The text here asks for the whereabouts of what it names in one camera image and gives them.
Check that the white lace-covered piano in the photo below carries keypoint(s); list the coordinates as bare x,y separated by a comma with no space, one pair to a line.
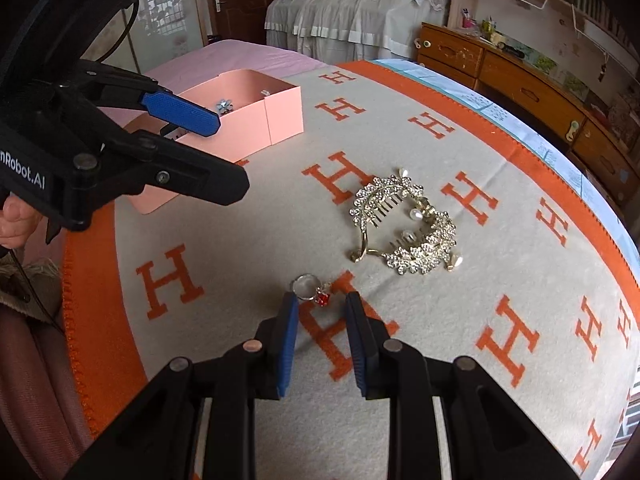
340,31

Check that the blue flower brooch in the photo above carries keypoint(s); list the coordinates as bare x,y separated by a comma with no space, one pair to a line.
224,106

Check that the person's left hand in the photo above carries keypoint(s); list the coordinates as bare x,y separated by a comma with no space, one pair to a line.
17,223

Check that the blue white tree-print sheet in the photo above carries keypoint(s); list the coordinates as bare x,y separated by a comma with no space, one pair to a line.
536,143

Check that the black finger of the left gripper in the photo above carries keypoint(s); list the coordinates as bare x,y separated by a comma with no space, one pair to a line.
171,168

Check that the wooden desk with drawers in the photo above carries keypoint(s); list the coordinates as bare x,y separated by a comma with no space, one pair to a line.
534,98

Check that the pink jewelry box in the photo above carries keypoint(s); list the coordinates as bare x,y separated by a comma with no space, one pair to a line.
265,111

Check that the pink bed sheet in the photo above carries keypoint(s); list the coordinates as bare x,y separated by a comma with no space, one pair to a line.
185,72

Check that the floral sliding wardrobe door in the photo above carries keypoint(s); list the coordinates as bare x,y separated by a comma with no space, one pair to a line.
163,30

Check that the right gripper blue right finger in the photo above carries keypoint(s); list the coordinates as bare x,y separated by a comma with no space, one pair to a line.
366,336

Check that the wooden bookshelf with books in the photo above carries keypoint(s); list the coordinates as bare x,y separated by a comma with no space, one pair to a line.
581,37

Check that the orange grey H-pattern blanket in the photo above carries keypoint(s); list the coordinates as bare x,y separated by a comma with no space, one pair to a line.
544,300

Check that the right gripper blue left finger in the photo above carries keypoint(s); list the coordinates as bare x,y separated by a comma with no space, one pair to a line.
275,360

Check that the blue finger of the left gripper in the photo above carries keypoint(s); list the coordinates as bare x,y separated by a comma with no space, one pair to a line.
182,113

